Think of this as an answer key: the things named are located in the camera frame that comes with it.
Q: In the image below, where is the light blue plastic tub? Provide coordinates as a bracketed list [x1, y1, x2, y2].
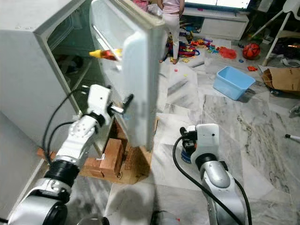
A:
[212, 65, 257, 101]

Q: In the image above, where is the grey small fridge body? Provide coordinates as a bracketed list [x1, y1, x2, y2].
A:
[0, 0, 105, 156]

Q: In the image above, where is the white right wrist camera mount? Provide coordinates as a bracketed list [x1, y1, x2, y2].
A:
[195, 123, 220, 158]

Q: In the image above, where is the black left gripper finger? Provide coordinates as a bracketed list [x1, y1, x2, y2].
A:
[120, 93, 135, 115]

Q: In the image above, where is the flat screen TV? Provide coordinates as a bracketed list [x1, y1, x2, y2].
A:
[185, 0, 252, 10]

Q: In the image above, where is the red ball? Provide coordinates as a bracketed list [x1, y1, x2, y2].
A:
[242, 43, 262, 60]

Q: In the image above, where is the white TV stand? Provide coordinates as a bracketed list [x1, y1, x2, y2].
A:
[184, 7, 250, 41]

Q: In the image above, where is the yellow sauce bottle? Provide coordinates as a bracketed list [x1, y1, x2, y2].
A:
[89, 48, 123, 61]

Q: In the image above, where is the red plastic toy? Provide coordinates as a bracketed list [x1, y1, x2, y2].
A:
[217, 46, 238, 60]

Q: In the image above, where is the colourful toy pile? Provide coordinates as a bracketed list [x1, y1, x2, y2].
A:
[168, 33, 222, 63]

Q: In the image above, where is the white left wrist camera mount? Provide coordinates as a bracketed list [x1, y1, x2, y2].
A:
[86, 84, 113, 118]

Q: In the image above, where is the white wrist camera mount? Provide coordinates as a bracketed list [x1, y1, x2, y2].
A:
[86, 84, 113, 118]
[195, 123, 220, 158]

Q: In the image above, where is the child in pink shirt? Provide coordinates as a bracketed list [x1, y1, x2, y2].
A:
[158, 0, 186, 65]

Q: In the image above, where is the white stick with black tip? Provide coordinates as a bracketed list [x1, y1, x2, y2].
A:
[285, 133, 300, 143]

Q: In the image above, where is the brown cardboard box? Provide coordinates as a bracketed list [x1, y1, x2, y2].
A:
[261, 67, 300, 93]

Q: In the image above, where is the white high chair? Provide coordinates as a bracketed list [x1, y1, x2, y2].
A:
[261, 0, 300, 67]

